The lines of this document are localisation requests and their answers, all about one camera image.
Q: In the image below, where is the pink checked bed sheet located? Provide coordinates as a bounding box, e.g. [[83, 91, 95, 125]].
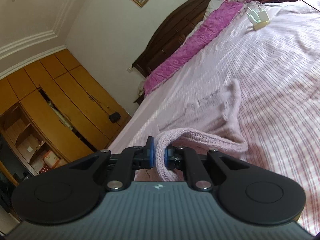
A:
[[110, 0, 319, 235]]

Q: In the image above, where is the small black hanging bag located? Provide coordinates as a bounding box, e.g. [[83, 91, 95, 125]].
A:
[[88, 95, 122, 124]]

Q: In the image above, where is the crumpled cloth on nightstand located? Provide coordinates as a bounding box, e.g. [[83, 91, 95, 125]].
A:
[[138, 81, 145, 96]]

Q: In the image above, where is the lilac knitted cardigan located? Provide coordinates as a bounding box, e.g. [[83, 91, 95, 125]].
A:
[[134, 79, 248, 181]]

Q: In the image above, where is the white charger plug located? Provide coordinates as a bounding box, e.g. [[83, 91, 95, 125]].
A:
[[257, 10, 270, 22], [248, 8, 260, 23]]

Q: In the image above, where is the white pillow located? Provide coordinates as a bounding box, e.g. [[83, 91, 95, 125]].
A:
[[184, 0, 225, 42]]

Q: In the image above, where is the yellow wooden wardrobe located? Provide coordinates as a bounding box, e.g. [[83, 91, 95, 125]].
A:
[[1, 50, 131, 184]]

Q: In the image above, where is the beige power strip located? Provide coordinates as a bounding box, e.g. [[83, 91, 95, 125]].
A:
[[253, 21, 269, 31]]

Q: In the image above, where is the white charging cable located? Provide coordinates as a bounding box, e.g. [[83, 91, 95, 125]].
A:
[[240, 0, 283, 13]]

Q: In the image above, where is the dark wooden headboard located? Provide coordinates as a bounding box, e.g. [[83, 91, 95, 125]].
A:
[[132, 0, 210, 77]]

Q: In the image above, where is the magenta crinkled pillow cover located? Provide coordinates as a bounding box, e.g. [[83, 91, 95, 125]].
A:
[[144, 0, 251, 95]]

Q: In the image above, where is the dark wooden nightstand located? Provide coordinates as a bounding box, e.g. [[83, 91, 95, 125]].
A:
[[134, 94, 145, 105]]

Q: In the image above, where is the white charger plug right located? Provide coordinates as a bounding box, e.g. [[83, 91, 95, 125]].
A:
[[257, 10, 270, 22]]

